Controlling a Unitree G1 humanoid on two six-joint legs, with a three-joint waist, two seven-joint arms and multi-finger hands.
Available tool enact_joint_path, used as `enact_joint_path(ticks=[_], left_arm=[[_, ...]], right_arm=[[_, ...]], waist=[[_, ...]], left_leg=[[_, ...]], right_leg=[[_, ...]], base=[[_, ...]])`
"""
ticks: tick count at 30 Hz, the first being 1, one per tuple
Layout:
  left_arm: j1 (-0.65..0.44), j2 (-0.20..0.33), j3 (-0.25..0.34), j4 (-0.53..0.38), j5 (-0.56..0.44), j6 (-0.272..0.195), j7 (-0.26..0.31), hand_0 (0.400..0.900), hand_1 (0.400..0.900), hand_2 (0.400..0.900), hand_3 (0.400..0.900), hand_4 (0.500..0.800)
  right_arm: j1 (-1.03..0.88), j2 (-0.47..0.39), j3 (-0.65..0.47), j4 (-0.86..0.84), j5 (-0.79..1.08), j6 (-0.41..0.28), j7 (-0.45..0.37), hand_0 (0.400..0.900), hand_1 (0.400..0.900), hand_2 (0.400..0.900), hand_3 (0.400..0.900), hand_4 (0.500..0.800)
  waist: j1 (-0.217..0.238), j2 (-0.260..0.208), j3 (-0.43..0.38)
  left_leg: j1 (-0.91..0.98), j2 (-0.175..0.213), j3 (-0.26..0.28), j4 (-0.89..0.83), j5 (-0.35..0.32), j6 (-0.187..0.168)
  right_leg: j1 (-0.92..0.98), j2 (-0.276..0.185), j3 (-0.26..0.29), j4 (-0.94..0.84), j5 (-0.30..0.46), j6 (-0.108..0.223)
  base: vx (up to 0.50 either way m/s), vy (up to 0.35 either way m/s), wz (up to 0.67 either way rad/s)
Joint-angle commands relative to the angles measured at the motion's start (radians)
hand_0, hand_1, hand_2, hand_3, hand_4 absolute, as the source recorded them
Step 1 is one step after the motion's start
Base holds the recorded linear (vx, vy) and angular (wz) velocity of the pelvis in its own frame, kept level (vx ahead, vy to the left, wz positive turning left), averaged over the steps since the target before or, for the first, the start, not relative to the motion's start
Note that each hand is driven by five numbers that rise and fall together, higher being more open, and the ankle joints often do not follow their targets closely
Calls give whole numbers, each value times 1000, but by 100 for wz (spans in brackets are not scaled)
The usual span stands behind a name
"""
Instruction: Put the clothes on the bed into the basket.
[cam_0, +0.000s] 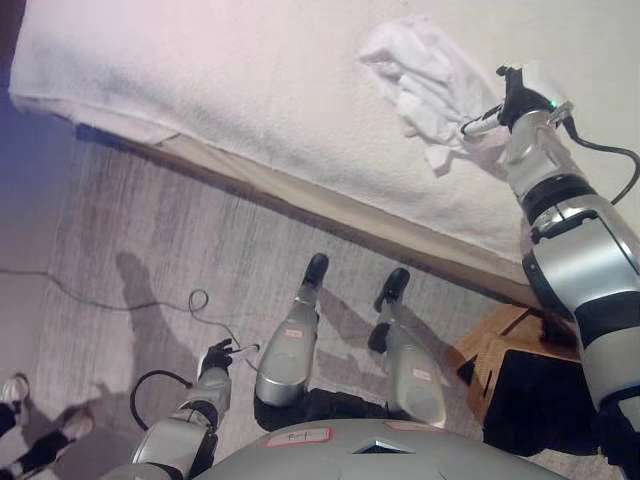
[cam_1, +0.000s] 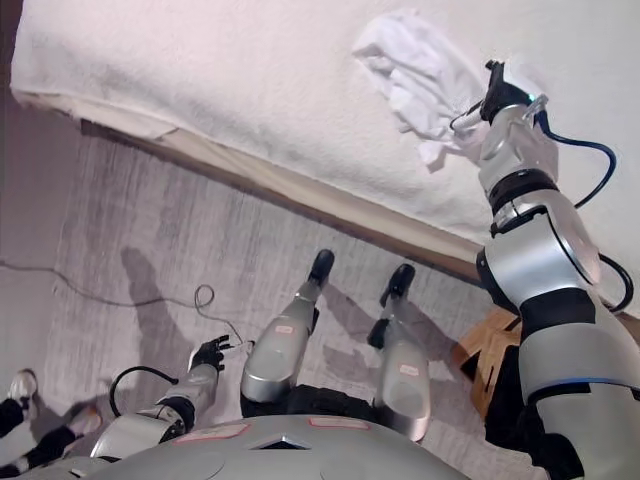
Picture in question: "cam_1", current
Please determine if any bed with white blanket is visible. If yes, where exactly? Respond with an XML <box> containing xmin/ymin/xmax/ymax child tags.
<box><xmin>9</xmin><ymin>0</ymin><xmax>640</xmax><ymax>321</ymax></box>

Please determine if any grey rug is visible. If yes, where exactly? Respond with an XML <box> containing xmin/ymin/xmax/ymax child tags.
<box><xmin>0</xmin><ymin>129</ymin><xmax>640</xmax><ymax>480</ymax></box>

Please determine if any grey robot torso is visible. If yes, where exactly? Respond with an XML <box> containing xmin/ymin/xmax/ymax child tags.
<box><xmin>69</xmin><ymin>417</ymin><xmax>476</xmax><ymax>480</ymax></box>

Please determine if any black left robot foot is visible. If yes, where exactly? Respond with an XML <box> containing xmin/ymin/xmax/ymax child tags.
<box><xmin>307</xmin><ymin>248</ymin><xmax>335</xmax><ymax>294</ymax></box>

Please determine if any thin grey floor cable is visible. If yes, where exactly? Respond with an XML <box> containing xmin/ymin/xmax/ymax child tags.
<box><xmin>0</xmin><ymin>259</ymin><xmax>241</xmax><ymax>346</ymax></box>

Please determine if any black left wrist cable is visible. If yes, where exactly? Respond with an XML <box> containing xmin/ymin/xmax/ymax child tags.
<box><xmin>108</xmin><ymin>366</ymin><xmax>181</xmax><ymax>419</ymax></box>

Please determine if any silver right robot leg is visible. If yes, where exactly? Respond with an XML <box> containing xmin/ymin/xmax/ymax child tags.
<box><xmin>367</xmin><ymin>294</ymin><xmax>432</xmax><ymax>441</ymax></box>

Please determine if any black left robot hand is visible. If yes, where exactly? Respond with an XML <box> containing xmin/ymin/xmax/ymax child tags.
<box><xmin>192</xmin><ymin>335</ymin><xmax>254</xmax><ymax>372</ymax></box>

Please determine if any silver robot leg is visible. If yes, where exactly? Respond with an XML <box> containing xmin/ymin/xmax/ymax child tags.
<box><xmin>240</xmin><ymin>292</ymin><xmax>321</xmax><ymax>404</ymax></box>
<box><xmin>367</xmin><ymin>294</ymin><xmax>432</xmax><ymax>441</ymax></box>

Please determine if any white garment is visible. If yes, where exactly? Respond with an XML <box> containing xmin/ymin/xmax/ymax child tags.
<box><xmin>351</xmin><ymin>12</ymin><xmax>494</xmax><ymax>174</ymax></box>

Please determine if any brown bed frame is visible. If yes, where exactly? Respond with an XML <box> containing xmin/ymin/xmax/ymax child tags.
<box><xmin>77</xmin><ymin>117</ymin><xmax>506</xmax><ymax>301</ymax></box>

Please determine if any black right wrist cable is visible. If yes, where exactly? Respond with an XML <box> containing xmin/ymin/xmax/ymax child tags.
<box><xmin>539</xmin><ymin>114</ymin><xmax>636</xmax><ymax>314</ymax></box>

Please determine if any white person shoe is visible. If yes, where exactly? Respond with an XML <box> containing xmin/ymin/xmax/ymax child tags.
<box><xmin>7</xmin><ymin>368</ymin><xmax>39</xmax><ymax>419</ymax></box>
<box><xmin>64</xmin><ymin>404</ymin><xmax>104</xmax><ymax>436</ymax></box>

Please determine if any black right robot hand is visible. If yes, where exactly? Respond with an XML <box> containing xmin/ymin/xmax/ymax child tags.
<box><xmin>448</xmin><ymin>59</ymin><xmax>534</xmax><ymax>132</ymax></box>

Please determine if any wooden laundry basket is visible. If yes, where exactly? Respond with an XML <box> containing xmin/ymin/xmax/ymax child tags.
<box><xmin>452</xmin><ymin>305</ymin><xmax>524</xmax><ymax>421</ymax></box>

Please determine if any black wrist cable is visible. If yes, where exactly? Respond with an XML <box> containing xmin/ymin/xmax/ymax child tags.
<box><xmin>539</xmin><ymin>114</ymin><xmax>636</xmax><ymax>314</ymax></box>
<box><xmin>108</xmin><ymin>366</ymin><xmax>181</xmax><ymax>419</ymax></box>

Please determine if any black right robot foot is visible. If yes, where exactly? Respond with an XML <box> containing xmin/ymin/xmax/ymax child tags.
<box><xmin>379</xmin><ymin>263</ymin><xmax>416</xmax><ymax>307</ymax></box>

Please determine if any black robot foot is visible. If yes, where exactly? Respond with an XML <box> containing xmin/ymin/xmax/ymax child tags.
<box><xmin>379</xmin><ymin>263</ymin><xmax>416</xmax><ymax>307</ymax></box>
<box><xmin>307</xmin><ymin>248</ymin><xmax>335</xmax><ymax>294</ymax></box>

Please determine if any silver left robot leg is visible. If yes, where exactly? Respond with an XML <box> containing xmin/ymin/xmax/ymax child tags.
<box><xmin>240</xmin><ymin>292</ymin><xmax>321</xmax><ymax>404</ymax></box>

